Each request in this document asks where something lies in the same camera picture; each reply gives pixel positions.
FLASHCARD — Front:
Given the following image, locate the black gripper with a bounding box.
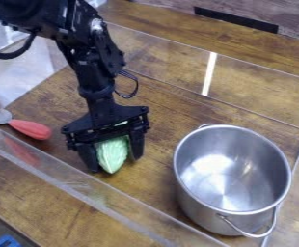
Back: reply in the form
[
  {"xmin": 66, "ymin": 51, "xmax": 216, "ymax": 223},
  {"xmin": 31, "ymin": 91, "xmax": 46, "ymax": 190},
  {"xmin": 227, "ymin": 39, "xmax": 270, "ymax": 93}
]
[{"xmin": 62, "ymin": 92, "xmax": 150, "ymax": 173}]

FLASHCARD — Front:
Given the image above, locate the green bitter gourd toy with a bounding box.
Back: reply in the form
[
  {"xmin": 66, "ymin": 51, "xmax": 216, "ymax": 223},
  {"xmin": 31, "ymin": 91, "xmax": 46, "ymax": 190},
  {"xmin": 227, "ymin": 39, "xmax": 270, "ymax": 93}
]
[{"xmin": 95, "ymin": 135, "xmax": 130, "ymax": 174}]

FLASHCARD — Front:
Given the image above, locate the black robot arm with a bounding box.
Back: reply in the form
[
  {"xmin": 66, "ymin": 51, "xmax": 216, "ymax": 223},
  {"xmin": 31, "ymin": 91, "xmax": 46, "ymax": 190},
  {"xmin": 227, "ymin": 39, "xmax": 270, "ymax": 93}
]
[{"xmin": 0, "ymin": 0, "xmax": 150, "ymax": 174}]

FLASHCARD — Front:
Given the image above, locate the silver metal pot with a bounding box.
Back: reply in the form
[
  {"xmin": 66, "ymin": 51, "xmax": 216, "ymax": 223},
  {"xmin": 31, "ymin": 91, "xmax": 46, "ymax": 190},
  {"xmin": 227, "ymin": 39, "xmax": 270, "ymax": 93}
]
[{"xmin": 172, "ymin": 123, "xmax": 293, "ymax": 238}]

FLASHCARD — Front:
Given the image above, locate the blue object at corner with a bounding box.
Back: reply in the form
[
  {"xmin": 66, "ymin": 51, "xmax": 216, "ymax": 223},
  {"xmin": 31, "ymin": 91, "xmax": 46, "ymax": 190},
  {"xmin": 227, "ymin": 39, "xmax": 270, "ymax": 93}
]
[{"xmin": 0, "ymin": 234, "xmax": 22, "ymax": 247}]

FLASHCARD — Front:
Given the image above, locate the clear acrylic barrier panel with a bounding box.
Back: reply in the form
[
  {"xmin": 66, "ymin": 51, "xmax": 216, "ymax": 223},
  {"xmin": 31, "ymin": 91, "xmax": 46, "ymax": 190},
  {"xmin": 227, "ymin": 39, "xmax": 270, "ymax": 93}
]
[{"xmin": 0, "ymin": 130, "xmax": 228, "ymax": 247}]

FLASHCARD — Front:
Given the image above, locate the red handled metal spatula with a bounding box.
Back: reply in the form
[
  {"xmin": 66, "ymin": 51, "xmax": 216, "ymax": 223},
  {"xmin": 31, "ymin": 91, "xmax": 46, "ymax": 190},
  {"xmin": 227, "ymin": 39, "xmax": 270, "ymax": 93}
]
[{"xmin": 0, "ymin": 109, "xmax": 52, "ymax": 140}]

